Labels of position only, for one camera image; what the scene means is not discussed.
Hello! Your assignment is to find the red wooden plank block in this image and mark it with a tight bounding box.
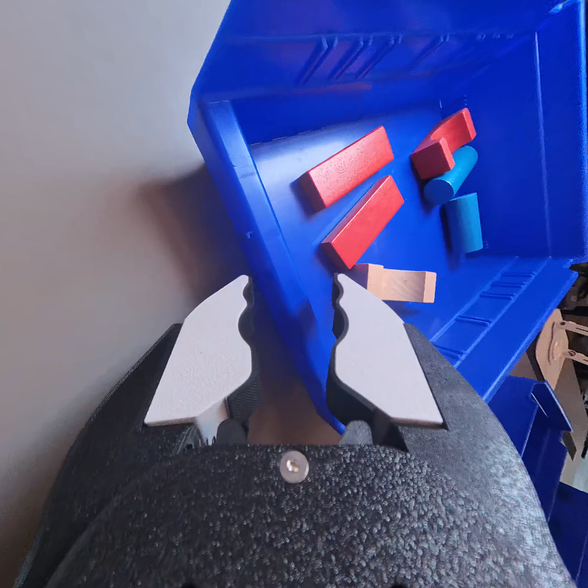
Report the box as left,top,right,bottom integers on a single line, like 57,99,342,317
299,125,396,213
320,175,406,271

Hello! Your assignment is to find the red wooden arch block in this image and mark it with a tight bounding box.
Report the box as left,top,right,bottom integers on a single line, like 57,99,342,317
410,107,477,181

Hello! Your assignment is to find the blue plastic bin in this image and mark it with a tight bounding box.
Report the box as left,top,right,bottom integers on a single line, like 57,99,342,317
187,0,588,435
487,376,588,588

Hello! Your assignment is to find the blue wooden cylinder block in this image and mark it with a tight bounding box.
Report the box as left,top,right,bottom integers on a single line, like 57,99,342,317
423,145,479,206
442,192,484,254

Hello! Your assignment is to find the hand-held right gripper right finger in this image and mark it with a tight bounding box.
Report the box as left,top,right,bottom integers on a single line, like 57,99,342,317
326,272,444,428

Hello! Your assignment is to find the natural wood arch block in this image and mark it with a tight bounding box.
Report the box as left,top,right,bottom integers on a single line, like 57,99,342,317
349,263,437,304

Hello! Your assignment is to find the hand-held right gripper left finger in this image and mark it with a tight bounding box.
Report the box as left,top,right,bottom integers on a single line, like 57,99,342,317
144,275,262,444

